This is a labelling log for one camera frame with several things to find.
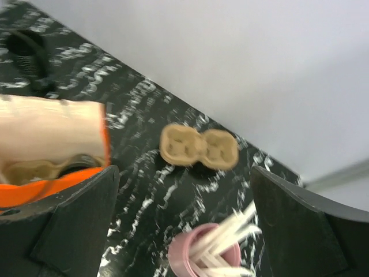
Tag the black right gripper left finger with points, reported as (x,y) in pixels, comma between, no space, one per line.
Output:
(63,234)

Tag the orange paper bag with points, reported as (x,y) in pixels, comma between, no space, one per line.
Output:
(34,128)

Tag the stack of pulp carriers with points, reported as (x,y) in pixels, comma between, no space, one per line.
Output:
(184,146)

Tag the stack of black cups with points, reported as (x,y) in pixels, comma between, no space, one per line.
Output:
(28,49)

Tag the brown pulp cup carrier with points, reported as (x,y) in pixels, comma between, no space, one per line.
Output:
(22,173)

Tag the pink straw holder cup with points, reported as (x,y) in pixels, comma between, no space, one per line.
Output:
(190,247)

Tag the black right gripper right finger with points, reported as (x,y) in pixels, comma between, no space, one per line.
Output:
(306,234)

